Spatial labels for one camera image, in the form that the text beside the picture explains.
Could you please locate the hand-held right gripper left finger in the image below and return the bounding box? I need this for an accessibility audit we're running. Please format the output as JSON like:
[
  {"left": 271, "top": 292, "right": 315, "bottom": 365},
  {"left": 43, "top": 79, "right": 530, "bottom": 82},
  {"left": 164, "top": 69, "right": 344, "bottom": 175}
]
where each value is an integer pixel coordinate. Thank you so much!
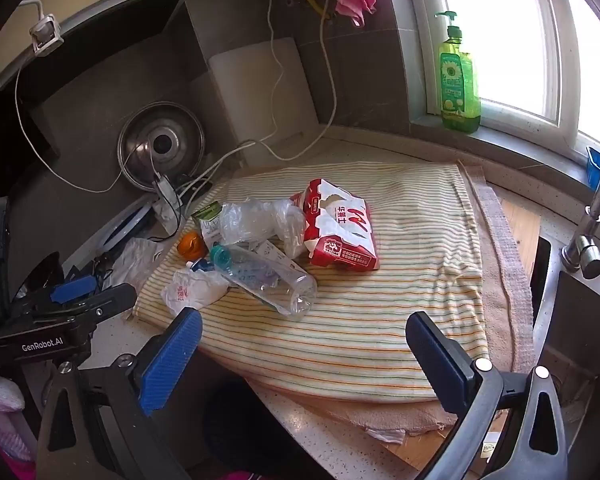
[{"left": 34, "top": 306, "right": 204, "bottom": 480}]

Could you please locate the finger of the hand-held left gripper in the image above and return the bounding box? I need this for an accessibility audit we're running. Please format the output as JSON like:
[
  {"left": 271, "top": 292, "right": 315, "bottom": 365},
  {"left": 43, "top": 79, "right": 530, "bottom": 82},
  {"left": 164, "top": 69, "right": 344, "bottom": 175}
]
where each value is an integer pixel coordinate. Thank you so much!
[
  {"left": 50, "top": 276, "right": 99, "bottom": 306},
  {"left": 75, "top": 282, "right": 139, "bottom": 320}
]

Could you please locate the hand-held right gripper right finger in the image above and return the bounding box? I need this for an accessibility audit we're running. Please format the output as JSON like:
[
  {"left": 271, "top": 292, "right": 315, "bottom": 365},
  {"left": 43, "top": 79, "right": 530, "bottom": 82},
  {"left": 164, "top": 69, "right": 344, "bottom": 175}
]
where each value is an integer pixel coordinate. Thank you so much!
[{"left": 405, "top": 311, "right": 570, "bottom": 480}]

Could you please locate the blue white spout pouch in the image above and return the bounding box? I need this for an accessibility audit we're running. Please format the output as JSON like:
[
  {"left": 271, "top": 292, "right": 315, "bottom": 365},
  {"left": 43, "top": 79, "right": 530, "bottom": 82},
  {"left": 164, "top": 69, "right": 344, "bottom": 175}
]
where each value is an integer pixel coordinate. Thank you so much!
[{"left": 186, "top": 241, "right": 283, "bottom": 286}]

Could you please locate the clear plastic bag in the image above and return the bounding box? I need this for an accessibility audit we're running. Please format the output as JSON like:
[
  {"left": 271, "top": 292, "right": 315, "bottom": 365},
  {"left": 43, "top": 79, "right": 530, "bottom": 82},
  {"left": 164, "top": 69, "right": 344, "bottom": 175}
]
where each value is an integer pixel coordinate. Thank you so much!
[{"left": 220, "top": 197, "right": 308, "bottom": 259}]

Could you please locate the person's left forearm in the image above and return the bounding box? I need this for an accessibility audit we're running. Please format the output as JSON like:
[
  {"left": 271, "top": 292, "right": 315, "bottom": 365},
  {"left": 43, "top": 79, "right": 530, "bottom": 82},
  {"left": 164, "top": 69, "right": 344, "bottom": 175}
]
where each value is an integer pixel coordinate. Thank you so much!
[{"left": 0, "top": 405, "right": 37, "bottom": 480}]

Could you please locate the crumpled white plastic bag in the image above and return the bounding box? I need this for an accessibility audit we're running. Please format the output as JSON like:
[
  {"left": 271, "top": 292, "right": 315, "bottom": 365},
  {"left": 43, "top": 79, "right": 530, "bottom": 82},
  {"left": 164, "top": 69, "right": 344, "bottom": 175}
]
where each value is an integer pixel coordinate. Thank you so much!
[{"left": 111, "top": 237, "right": 166, "bottom": 291}]

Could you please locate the white bag with red print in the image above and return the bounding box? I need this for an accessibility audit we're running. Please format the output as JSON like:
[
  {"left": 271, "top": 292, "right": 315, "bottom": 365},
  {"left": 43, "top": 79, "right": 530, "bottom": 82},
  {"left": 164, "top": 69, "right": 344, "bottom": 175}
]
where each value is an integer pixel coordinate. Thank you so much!
[{"left": 160, "top": 267, "right": 231, "bottom": 317}]

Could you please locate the striped cloth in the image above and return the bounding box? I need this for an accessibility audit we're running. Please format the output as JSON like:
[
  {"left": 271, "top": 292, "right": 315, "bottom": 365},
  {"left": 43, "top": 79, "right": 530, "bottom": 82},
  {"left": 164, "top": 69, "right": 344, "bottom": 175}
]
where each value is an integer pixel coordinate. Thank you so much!
[{"left": 132, "top": 160, "right": 491, "bottom": 406}]

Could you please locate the orange cap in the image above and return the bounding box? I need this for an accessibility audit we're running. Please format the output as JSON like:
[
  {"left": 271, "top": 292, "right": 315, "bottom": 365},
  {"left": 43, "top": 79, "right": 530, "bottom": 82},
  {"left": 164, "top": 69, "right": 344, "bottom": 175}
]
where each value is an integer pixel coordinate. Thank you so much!
[{"left": 176, "top": 232, "right": 203, "bottom": 259}]

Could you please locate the white power adapter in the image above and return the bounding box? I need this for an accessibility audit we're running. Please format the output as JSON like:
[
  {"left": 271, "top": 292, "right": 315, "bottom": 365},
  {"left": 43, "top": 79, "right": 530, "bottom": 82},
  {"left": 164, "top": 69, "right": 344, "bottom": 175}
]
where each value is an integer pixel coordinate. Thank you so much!
[{"left": 152, "top": 175, "right": 186, "bottom": 226}]

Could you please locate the green white carton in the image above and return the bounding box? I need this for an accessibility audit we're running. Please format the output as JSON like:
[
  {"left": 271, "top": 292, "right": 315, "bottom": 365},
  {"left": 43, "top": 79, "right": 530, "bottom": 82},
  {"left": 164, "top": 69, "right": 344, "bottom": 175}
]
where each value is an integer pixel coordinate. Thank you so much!
[{"left": 192, "top": 201, "right": 224, "bottom": 251}]

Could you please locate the clear plastic bottle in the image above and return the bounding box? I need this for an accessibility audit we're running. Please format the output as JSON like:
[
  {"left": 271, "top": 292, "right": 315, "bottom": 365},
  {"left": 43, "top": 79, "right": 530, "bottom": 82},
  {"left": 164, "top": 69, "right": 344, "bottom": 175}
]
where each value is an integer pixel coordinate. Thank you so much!
[{"left": 209, "top": 242, "right": 319, "bottom": 317}]

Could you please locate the steel sink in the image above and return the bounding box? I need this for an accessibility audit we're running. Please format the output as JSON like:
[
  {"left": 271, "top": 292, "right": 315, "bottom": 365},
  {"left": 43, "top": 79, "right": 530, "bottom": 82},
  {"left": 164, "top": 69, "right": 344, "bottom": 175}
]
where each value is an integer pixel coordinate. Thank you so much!
[{"left": 530, "top": 235, "right": 600, "bottom": 411}]

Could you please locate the steel pot lid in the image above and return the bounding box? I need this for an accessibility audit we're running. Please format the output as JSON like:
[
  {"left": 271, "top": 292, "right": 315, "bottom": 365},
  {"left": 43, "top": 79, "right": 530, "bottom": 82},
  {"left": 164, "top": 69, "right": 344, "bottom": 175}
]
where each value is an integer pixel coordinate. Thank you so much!
[{"left": 116, "top": 101, "right": 206, "bottom": 192}]

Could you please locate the red white paper package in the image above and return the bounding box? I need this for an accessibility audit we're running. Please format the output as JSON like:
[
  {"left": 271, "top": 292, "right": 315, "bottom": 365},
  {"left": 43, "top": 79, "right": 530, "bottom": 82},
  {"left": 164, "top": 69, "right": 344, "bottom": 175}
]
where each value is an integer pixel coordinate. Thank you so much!
[{"left": 290, "top": 178, "right": 379, "bottom": 272}]

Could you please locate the white cutting board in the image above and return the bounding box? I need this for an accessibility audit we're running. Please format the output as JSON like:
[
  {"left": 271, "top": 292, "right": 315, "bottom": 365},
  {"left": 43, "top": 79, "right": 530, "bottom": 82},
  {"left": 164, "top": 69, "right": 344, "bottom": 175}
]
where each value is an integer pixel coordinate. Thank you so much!
[{"left": 208, "top": 37, "right": 320, "bottom": 166}]

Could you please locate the green dish soap bottle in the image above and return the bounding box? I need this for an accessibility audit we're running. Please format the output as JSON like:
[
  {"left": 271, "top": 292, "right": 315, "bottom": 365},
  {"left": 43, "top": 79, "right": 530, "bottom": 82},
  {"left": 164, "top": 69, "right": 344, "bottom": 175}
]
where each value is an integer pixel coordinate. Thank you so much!
[{"left": 434, "top": 10, "right": 482, "bottom": 135}]

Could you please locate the cream range hood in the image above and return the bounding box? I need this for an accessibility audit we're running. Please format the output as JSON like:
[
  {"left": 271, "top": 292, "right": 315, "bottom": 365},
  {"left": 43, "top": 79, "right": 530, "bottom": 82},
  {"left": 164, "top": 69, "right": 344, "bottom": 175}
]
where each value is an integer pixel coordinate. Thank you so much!
[{"left": 0, "top": 0, "right": 191, "bottom": 91}]

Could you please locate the white charger cable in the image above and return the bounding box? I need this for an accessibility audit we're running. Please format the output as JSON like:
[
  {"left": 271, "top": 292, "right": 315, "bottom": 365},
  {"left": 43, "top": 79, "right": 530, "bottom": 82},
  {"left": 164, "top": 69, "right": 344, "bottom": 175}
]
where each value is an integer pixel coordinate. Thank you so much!
[{"left": 14, "top": 50, "right": 161, "bottom": 196}]

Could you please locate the white wall charger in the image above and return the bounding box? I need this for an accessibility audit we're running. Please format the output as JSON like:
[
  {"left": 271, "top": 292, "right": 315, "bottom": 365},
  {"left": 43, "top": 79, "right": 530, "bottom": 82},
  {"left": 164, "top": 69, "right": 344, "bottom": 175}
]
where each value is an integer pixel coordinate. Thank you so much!
[{"left": 29, "top": 12, "right": 62, "bottom": 56}]

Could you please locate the white hanging cable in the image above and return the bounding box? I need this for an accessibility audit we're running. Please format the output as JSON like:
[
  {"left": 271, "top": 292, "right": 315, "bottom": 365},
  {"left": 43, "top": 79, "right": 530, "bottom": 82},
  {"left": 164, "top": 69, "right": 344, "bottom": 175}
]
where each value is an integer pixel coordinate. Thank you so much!
[{"left": 250, "top": 0, "right": 338, "bottom": 161}]

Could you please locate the white window frame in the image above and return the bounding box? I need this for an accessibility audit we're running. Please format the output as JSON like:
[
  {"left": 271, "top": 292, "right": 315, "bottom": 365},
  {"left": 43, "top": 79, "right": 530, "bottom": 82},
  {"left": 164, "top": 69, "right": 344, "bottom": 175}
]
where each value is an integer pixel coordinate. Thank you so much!
[{"left": 400, "top": 0, "right": 600, "bottom": 171}]

